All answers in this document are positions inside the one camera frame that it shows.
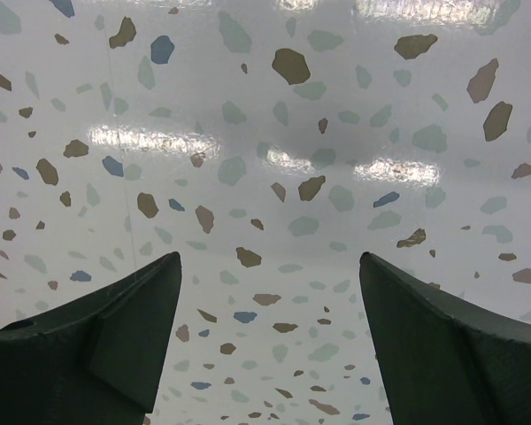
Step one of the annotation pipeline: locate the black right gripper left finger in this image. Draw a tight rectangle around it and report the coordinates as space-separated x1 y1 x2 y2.
0 252 181 424

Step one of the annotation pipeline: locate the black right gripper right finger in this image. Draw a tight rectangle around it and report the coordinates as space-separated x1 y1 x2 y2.
359 252 531 424

